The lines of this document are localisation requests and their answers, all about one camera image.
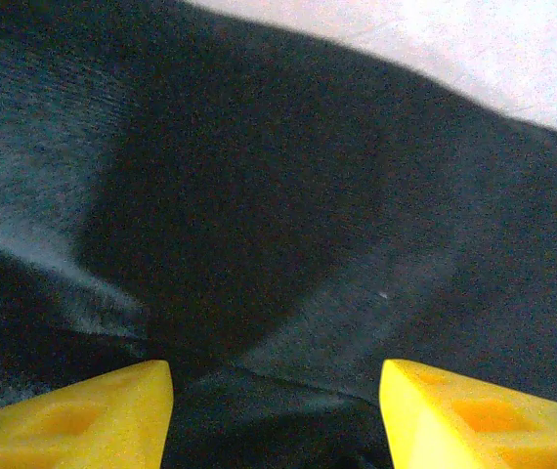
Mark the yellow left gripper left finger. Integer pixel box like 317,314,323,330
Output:
0,360,175,469

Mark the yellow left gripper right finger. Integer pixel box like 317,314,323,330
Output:
379,358,557,469

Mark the black t-shirt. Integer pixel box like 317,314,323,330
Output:
0,0,557,469

